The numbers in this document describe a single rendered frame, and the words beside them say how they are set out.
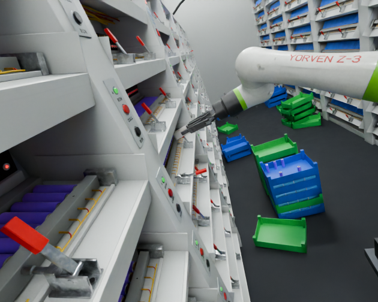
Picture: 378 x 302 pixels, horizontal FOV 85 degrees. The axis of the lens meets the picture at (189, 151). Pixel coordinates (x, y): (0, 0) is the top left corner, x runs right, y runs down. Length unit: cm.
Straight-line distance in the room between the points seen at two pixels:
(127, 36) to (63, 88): 79
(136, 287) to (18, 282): 20
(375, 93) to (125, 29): 90
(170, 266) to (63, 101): 34
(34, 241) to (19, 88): 13
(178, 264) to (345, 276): 111
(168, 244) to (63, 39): 39
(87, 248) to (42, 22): 29
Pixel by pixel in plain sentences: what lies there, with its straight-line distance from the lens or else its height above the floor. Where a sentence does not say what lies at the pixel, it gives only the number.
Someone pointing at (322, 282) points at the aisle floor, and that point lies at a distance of 142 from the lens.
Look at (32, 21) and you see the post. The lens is 37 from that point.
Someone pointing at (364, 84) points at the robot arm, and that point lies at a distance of 64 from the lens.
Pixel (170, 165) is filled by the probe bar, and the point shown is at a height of 93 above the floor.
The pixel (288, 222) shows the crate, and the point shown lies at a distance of 163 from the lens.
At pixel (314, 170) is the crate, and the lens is 148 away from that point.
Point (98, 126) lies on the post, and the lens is 35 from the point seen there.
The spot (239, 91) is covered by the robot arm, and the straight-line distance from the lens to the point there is 81.
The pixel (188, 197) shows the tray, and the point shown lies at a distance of 60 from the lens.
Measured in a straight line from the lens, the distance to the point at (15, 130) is 23.
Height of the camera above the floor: 123
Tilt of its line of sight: 23 degrees down
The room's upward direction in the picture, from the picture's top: 24 degrees counter-clockwise
